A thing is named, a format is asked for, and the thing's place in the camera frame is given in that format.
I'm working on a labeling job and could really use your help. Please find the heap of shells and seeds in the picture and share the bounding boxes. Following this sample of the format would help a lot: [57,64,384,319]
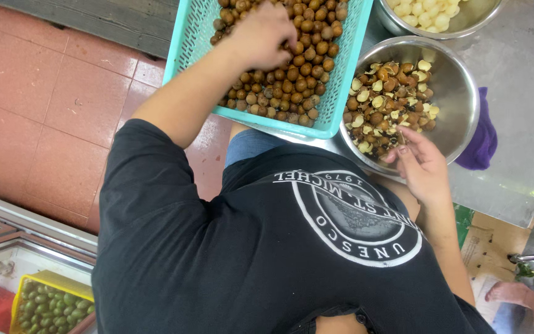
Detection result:
[342,59,440,161]

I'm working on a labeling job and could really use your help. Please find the teal plastic basket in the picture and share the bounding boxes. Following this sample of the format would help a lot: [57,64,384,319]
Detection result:
[163,0,375,140]

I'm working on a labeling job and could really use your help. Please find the person's left hand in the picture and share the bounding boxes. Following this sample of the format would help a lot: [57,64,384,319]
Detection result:
[227,1,298,73]

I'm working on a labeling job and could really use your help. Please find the black printed t-shirt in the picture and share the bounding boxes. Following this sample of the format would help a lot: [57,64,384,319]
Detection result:
[91,118,498,334]

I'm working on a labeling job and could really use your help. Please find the purple cloth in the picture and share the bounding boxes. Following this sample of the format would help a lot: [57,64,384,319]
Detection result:
[454,87,499,171]

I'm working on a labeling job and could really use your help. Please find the brown cardboard sheet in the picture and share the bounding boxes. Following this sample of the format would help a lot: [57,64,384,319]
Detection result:
[459,211,532,285]

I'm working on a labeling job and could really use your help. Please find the large steel bowl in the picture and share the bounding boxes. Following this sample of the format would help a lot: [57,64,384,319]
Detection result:
[339,36,481,176]

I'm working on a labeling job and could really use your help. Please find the pile of peeled white fruits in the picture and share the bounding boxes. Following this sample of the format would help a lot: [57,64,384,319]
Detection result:
[386,0,470,33]

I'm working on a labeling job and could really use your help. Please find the green sheet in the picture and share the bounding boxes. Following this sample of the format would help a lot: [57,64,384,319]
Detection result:
[454,203,476,250]

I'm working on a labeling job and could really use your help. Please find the pile of brown longan fruits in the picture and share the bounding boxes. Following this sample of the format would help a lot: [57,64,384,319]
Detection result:
[209,0,349,129]

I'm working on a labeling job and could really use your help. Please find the dark wooden plank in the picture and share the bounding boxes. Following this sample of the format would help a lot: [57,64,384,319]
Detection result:
[0,0,180,60]

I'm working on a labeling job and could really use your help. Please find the glass-top chest freezer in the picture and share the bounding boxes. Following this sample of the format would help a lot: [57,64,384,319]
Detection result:
[0,187,99,334]

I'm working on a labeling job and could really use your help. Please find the steel bowl with peeled fruit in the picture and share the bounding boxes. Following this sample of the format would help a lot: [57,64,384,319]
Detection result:
[372,0,505,40]

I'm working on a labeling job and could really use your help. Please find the green leaves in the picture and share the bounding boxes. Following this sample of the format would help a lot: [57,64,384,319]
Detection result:
[515,262,534,291]

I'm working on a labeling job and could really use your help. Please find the heap of green limes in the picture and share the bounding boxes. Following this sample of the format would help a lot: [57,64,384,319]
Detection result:
[17,277,96,334]

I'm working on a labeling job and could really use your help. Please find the blue jeans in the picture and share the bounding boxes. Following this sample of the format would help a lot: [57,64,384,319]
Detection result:
[224,129,292,169]

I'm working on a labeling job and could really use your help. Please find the yellow plastic basket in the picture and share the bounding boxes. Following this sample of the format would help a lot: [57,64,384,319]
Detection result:
[9,270,96,334]

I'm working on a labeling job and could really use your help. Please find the person's right hand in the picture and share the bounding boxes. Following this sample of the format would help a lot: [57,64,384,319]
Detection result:
[384,125,454,207]

